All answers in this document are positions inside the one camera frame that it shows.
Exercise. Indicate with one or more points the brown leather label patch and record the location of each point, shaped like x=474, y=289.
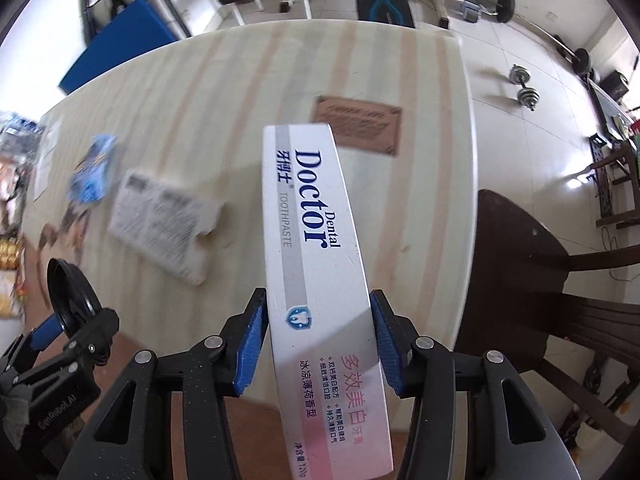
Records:
x=357, y=125

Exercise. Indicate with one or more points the barbell with black plates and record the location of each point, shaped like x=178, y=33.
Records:
x=506, y=7

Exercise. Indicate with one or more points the brown cat-print table mat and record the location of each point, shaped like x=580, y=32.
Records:
x=250, y=440

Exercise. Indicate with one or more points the black bag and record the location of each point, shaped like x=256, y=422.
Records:
x=615, y=85

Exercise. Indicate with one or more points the dark brown wooden chair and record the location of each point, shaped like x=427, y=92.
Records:
x=510, y=270

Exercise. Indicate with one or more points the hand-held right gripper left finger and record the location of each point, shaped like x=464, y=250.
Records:
x=252, y=340

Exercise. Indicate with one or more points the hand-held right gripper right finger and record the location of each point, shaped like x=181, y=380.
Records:
x=385, y=340

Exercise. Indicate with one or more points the small blue packet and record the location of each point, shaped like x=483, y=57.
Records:
x=95, y=165

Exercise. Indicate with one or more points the blue folded mat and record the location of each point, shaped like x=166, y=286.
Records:
x=115, y=45

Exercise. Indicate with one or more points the chrome dumbbell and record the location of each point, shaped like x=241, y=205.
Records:
x=525, y=92

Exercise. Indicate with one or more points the striped beige table cover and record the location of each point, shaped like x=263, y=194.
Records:
x=200, y=85

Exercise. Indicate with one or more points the clear flat plastic bag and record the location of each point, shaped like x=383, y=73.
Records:
x=47, y=150

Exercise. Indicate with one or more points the black round lid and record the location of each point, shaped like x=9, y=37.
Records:
x=65, y=290

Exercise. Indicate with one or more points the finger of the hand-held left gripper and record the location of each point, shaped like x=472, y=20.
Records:
x=97, y=332
x=45, y=332

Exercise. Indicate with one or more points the white printed medicine box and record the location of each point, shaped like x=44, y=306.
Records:
x=160, y=225

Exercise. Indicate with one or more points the plastic water bottle blue label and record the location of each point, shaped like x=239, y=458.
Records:
x=17, y=135

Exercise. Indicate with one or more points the white toothpaste box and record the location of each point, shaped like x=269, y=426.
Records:
x=320, y=260

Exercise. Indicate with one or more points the yellow snack bag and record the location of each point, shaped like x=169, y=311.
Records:
x=10, y=295

